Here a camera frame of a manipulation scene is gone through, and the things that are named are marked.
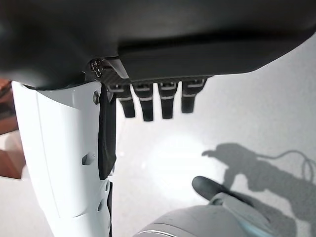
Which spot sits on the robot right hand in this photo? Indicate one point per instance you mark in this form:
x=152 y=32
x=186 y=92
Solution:
x=158 y=37

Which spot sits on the silver right robot leg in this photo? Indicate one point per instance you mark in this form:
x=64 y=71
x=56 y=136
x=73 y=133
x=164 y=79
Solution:
x=197 y=222

